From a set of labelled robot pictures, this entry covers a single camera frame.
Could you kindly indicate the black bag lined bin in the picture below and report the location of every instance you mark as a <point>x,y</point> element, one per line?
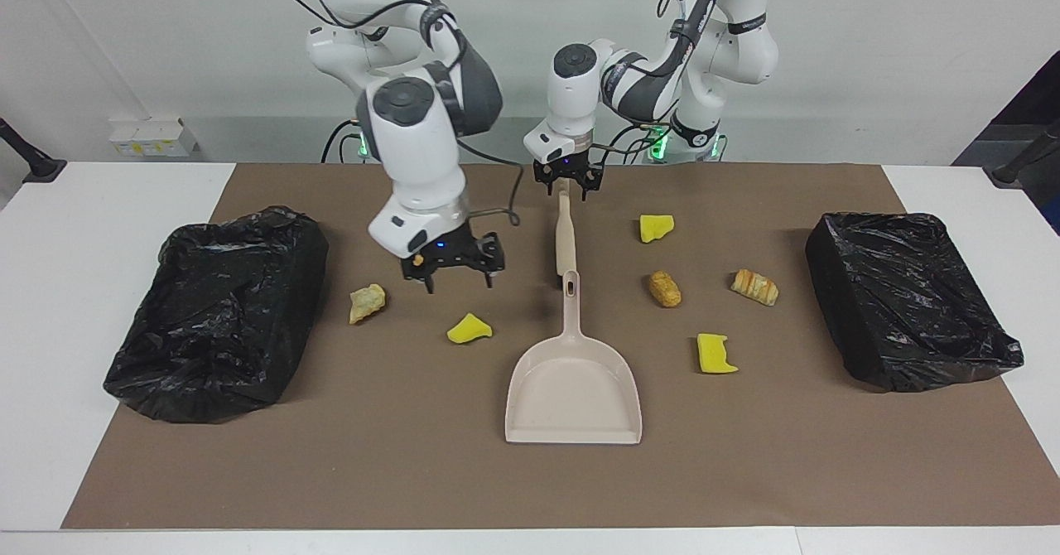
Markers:
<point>207,323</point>
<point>903,298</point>

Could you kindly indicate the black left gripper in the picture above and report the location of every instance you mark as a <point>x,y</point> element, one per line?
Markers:
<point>571,166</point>

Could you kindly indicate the white wall socket box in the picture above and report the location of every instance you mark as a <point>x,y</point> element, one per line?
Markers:
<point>153,139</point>

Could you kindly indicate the brown oval bread roll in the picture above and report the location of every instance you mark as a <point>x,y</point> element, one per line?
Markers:
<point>665,289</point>

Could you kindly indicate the pale torn bread piece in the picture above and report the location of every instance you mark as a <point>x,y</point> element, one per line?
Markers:
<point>367,302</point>

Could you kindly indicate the black stand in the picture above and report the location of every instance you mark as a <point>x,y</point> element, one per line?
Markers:
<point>1023,161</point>
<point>33,161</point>

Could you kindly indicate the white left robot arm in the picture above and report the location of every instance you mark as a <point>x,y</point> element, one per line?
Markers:
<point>571,99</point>

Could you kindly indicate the brown table mat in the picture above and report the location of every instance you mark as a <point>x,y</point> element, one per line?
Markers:
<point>497,472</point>

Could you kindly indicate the yellow sponge piece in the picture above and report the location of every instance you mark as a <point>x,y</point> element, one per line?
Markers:
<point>715,354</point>
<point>656,228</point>
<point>469,330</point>

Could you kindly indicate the beige plastic dustpan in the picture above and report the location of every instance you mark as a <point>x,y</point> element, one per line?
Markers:
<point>571,389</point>

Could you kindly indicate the beige hand brush black bristles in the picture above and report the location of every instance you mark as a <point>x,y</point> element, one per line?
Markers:
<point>566,240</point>

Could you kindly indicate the striped croissant bread roll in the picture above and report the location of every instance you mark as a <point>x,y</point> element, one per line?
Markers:
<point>754,286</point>

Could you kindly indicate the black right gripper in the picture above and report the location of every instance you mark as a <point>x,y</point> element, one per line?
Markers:
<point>455,255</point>

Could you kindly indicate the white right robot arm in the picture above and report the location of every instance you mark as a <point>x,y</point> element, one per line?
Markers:
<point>414,149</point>

